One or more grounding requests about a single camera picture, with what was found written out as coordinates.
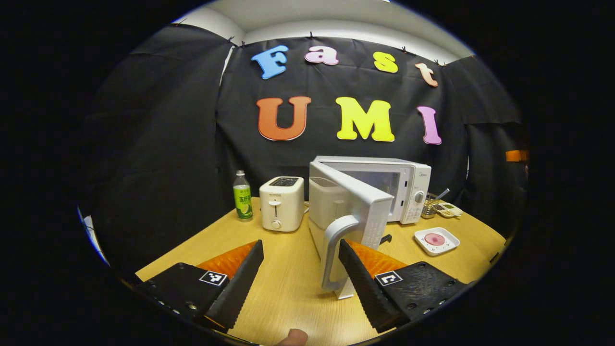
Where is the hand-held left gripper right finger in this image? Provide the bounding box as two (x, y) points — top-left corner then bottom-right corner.
(338, 239), (470, 334)

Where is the white toaster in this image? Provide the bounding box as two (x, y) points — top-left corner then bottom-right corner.
(259, 176), (305, 233)

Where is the white square plate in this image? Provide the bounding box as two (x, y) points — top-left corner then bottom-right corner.
(414, 227), (460, 256)

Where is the white divided condiment dish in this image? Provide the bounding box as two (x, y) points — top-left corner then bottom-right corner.
(431, 202), (463, 219)

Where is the clear bottle green label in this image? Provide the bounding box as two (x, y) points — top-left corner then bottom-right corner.
(233, 170), (253, 222)

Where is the white microwave oven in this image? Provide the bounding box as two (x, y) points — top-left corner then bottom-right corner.
(307, 155), (432, 299)

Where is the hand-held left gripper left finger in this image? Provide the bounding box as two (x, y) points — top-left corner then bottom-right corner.
(135, 240), (265, 333)

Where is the metal wire basket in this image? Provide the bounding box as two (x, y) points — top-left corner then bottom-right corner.
(422, 192), (440, 219)

